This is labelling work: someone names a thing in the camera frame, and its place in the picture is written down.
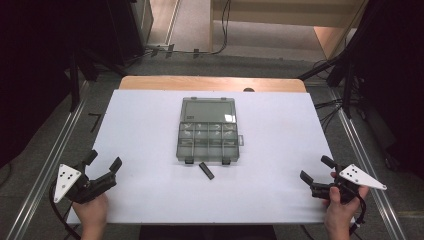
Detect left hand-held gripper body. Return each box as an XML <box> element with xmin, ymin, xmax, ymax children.
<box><xmin>53</xmin><ymin>162</ymin><xmax>118</xmax><ymax>205</ymax></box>

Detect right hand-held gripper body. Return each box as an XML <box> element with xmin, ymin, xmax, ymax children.
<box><xmin>310</xmin><ymin>163</ymin><xmax>388</xmax><ymax>205</ymax></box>

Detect person's left hand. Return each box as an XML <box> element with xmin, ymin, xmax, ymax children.
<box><xmin>71</xmin><ymin>194</ymin><xmax>110</xmax><ymax>233</ymax></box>

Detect person's right hand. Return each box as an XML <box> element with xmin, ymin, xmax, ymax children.
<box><xmin>323</xmin><ymin>185</ymin><xmax>370</xmax><ymax>235</ymax></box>

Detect white board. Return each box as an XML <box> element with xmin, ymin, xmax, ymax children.
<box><xmin>66</xmin><ymin>88</ymin><xmax>355</xmax><ymax>225</ymax></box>

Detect black floor tape strip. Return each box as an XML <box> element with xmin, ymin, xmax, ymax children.
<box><xmin>87</xmin><ymin>112</ymin><xmax>103</xmax><ymax>133</ymax></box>

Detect black metal stand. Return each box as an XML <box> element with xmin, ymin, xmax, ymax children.
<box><xmin>67</xmin><ymin>49</ymin><xmax>82</xmax><ymax>113</ymax></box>

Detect small black bar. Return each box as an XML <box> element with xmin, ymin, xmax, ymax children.
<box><xmin>198</xmin><ymin>161</ymin><xmax>216</xmax><ymax>181</ymax></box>

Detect clear grey compartment box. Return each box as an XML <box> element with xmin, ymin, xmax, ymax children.
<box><xmin>175</xmin><ymin>96</ymin><xmax>246</xmax><ymax>166</ymax></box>

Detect black tripod stand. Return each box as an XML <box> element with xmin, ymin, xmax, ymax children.
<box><xmin>297</xmin><ymin>0</ymin><xmax>394</xmax><ymax>119</ymax></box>

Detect wooden table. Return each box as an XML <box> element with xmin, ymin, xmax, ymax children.
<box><xmin>118</xmin><ymin>75</ymin><xmax>307</xmax><ymax>94</ymax></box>

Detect dark cabinet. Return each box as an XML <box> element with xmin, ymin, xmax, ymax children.
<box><xmin>105</xmin><ymin>0</ymin><xmax>155</xmax><ymax>66</ymax></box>

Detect light wooden shelf unit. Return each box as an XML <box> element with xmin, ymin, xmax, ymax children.
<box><xmin>209</xmin><ymin>0</ymin><xmax>369</xmax><ymax>62</ymax></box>

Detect aluminium floor rail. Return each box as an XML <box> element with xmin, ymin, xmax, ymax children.
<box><xmin>5</xmin><ymin>80</ymin><xmax>90</xmax><ymax>240</ymax></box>
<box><xmin>327</xmin><ymin>88</ymin><xmax>408</xmax><ymax>240</ymax></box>

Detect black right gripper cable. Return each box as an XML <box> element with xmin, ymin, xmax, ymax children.
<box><xmin>346</xmin><ymin>186</ymin><xmax>368</xmax><ymax>236</ymax></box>

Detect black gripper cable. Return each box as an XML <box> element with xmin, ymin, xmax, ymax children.
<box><xmin>48</xmin><ymin>181</ymin><xmax>82</xmax><ymax>240</ymax></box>
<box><xmin>346</xmin><ymin>186</ymin><xmax>368</xmax><ymax>236</ymax></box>

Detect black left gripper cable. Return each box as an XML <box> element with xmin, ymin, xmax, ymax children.
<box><xmin>48</xmin><ymin>181</ymin><xmax>82</xmax><ymax>240</ymax></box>

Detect black floor cables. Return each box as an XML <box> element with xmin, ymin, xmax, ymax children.
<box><xmin>314</xmin><ymin>98</ymin><xmax>346</xmax><ymax>133</ymax></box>

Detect black hanging cable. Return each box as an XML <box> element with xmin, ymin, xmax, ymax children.
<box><xmin>191</xmin><ymin>0</ymin><xmax>233</xmax><ymax>56</ymax></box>

